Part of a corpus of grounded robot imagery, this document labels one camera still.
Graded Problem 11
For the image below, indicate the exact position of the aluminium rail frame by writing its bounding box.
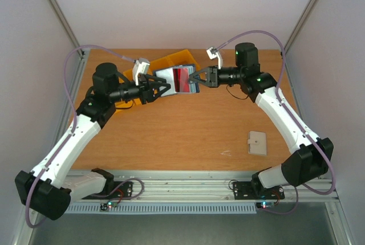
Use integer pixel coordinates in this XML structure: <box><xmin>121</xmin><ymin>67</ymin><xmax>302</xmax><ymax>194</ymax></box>
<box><xmin>28</xmin><ymin>170</ymin><xmax>340</xmax><ymax>203</ymax></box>

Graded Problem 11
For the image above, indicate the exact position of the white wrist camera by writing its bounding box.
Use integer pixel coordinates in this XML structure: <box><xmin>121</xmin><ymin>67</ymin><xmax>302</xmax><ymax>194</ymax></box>
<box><xmin>132</xmin><ymin>58</ymin><xmax>150</xmax><ymax>85</ymax></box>
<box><xmin>206</xmin><ymin>47</ymin><xmax>223</xmax><ymax>70</ymax></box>

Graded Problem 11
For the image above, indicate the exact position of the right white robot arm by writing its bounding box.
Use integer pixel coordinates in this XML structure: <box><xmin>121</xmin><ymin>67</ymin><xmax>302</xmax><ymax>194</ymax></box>
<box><xmin>189</xmin><ymin>43</ymin><xmax>334</xmax><ymax>198</ymax></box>

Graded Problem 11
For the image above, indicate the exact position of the grey slotted cable duct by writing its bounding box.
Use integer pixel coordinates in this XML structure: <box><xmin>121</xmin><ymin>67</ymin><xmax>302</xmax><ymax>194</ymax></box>
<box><xmin>66</xmin><ymin>202</ymin><xmax>257</xmax><ymax>215</ymax></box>

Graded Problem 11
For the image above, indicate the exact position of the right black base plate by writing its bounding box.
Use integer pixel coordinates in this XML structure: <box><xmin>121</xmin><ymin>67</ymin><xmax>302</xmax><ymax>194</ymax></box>
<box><xmin>229</xmin><ymin>180</ymin><xmax>285</xmax><ymax>201</ymax></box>

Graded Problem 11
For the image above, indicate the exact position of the yellow bin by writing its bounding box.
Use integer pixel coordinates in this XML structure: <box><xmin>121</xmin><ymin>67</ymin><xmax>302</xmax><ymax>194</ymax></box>
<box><xmin>115</xmin><ymin>99</ymin><xmax>142</xmax><ymax>113</ymax></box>
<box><xmin>149</xmin><ymin>56</ymin><xmax>172</xmax><ymax>72</ymax></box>
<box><xmin>167</xmin><ymin>49</ymin><xmax>199</xmax><ymax>67</ymax></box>
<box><xmin>122</xmin><ymin>68</ymin><xmax>135</xmax><ymax>82</ymax></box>

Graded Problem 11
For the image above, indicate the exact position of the blue card holder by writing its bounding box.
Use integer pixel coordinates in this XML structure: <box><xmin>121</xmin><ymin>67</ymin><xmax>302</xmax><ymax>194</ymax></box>
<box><xmin>152</xmin><ymin>64</ymin><xmax>200</xmax><ymax>97</ymax></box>

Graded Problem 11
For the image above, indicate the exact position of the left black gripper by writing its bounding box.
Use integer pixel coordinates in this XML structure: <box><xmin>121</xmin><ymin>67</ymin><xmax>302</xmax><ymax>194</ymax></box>
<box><xmin>110</xmin><ymin>73</ymin><xmax>171</xmax><ymax>105</ymax></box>

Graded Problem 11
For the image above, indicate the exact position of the beige card holder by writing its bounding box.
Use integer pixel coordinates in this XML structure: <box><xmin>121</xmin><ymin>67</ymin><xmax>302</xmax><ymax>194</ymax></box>
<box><xmin>248</xmin><ymin>131</ymin><xmax>267</xmax><ymax>156</ymax></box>

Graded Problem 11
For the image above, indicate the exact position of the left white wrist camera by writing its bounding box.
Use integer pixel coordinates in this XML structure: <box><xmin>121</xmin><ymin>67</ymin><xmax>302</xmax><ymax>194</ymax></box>
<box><xmin>132</xmin><ymin>58</ymin><xmax>150</xmax><ymax>85</ymax></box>

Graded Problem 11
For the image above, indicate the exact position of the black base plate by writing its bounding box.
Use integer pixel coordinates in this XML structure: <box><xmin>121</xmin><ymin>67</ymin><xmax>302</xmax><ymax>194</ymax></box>
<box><xmin>91</xmin><ymin>181</ymin><xmax>133</xmax><ymax>199</ymax></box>
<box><xmin>229</xmin><ymin>180</ymin><xmax>285</xmax><ymax>201</ymax></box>

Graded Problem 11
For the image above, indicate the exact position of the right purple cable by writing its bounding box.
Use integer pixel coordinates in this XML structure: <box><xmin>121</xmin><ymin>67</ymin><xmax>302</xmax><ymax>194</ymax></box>
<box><xmin>216</xmin><ymin>30</ymin><xmax>337</xmax><ymax>215</ymax></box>

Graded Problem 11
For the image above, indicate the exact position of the red credit card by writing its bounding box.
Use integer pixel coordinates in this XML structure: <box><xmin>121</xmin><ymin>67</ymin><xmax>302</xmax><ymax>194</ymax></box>
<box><xmin>173</xmin><ymin>68</ymin><xmax>190</xmax><ymax>93</ymax></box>

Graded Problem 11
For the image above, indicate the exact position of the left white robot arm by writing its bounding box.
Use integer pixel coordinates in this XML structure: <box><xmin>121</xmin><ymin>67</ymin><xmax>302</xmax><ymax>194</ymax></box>
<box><xmin>15</xmin><ymin>59</ymin><xmax>171</xmax><ymax>227</ymax></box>

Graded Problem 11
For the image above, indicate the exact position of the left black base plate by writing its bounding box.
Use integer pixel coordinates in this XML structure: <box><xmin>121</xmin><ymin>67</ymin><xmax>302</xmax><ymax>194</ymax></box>
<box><xmin>91</xmin><ymin>181</ymin><xmax>133</xmax><ymax>199</ymax></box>

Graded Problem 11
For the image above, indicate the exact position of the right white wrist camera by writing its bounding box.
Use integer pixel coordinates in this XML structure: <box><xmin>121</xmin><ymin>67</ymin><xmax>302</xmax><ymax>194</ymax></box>
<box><xmin>206</xmin><ymin>47</ymin><xmax>223</xmax><ymax>70</ymax></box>

